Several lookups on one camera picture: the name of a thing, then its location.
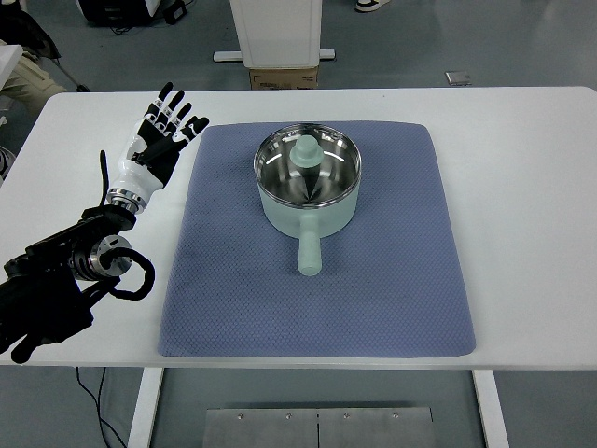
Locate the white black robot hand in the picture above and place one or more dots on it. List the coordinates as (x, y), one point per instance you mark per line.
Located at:
(153, 150)

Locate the green pot with handle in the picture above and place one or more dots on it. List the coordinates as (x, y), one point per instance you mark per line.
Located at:
(309, 225)

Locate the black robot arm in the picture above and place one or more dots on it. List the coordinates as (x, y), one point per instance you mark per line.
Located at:
(51, 288)

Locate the cardboard box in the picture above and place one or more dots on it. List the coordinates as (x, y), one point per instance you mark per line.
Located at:
(284, 79)

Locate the person in khaki trousers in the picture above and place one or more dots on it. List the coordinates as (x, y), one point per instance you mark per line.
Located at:
(28, 83)

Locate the black white machine base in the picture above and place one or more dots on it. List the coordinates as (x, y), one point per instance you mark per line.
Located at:
(129, 13)

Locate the glass lid green knob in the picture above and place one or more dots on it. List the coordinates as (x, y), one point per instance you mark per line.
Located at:
(308, 165)

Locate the white black sneaker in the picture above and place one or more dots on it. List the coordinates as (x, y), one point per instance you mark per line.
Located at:
(367, 6)

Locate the white table left leg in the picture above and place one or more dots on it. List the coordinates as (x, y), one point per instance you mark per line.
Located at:
(146, 407)

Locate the white table leg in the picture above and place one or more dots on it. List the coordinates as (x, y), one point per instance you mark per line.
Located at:
(490, 410)
(146, 407)

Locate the grey floor plate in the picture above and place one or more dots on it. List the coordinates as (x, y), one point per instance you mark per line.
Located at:
(458, 78)

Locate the white table right leg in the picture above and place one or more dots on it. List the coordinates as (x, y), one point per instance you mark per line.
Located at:
(490, 410)

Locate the white pedestal stand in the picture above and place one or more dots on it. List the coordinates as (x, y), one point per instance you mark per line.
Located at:
(277, 35)

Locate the metal base plate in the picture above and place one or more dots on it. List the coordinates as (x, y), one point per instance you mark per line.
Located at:
(323, 427)

